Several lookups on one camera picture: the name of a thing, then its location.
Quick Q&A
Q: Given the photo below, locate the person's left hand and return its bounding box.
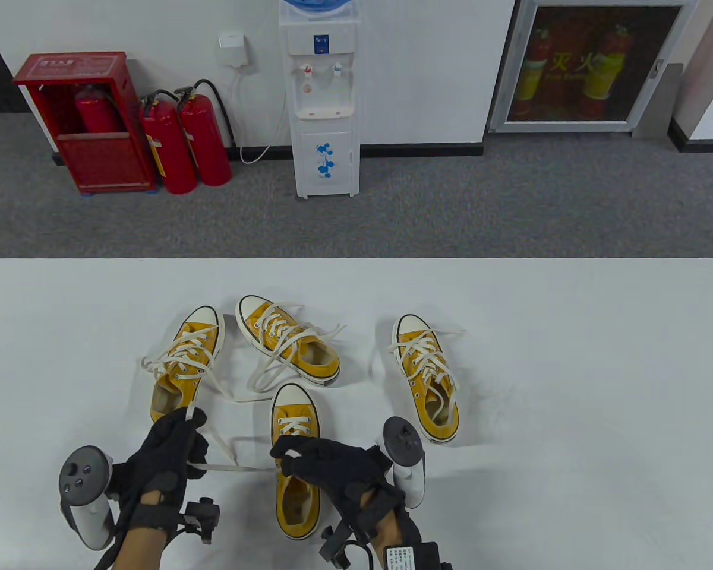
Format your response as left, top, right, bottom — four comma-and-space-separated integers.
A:
107, 407, 210, 529

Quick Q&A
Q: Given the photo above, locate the person's right hand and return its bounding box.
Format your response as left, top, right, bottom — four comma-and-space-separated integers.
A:
270, 436, 406, 534

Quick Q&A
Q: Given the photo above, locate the white shoe lace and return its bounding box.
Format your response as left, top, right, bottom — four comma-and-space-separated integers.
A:
141, 325, 274, 404
389, 328, 467, 425
184, 406, 314, 476
247, 304, 346, 395

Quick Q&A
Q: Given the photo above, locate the yellow canvas shoe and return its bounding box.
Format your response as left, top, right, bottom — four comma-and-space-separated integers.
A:
272, 383, 321, 540
391, 315, 460, 444
150, 306, 226, 425
235, 295, 341, 388

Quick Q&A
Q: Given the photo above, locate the person's left forearm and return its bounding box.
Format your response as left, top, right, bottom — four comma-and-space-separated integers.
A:
94, 522, 182, 570

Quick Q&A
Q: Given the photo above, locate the person's right forearm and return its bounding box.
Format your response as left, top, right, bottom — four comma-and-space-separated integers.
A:
356, 511, 422, 570

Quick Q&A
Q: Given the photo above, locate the black white handheld controller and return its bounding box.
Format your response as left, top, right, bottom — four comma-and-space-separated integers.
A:
58, 445, 116, 551
382, 417, 427, 509

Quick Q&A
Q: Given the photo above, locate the black box with white label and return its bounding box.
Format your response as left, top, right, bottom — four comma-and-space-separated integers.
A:
384, 541, 453, 570

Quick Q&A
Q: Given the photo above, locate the red extinguisher cabinet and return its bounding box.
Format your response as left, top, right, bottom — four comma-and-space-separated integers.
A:
13, 52, 158, 195

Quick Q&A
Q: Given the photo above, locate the white water dispenser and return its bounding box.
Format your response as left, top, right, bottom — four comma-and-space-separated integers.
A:
278, 6, 362, 200

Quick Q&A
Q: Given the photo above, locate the red yellow fire extinguisher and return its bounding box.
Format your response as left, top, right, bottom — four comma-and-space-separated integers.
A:
582, 24, 633, 119
514, 27, 553, 119

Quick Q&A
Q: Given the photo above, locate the blue water bottle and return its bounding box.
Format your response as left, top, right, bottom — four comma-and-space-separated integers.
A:
282, 0, 352, 17

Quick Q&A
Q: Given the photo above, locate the glass door fire cabinet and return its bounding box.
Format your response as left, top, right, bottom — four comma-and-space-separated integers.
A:
488, 0, 699, 134

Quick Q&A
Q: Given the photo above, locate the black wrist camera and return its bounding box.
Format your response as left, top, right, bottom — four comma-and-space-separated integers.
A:
180, 498, 222, 544
319, 524, 374, 569

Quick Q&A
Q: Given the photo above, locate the white power cable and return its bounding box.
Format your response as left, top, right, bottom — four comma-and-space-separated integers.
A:
231, 65, 289, 165

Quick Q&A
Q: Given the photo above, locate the white wall box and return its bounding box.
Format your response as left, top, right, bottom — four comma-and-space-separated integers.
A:
217, 33, 251, 69

